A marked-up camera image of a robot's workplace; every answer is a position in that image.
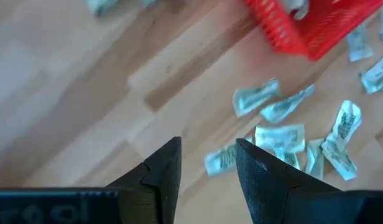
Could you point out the red plastic mesh basket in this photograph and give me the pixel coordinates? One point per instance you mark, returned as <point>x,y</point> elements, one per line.
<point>322,34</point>

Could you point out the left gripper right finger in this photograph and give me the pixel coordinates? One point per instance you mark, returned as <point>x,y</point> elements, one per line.
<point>272,199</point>

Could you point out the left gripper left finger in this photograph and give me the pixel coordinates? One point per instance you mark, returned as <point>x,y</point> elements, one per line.
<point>160,186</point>

